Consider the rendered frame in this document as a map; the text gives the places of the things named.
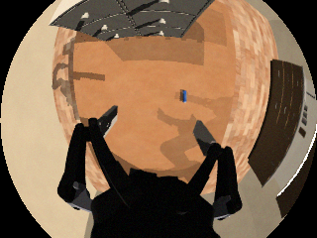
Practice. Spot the grey small chest of drawers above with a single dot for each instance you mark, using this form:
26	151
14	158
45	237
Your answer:
66	5

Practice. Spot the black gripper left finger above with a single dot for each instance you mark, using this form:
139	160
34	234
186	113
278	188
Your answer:
72	186

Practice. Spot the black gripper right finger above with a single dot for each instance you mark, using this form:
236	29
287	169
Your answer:
227	200

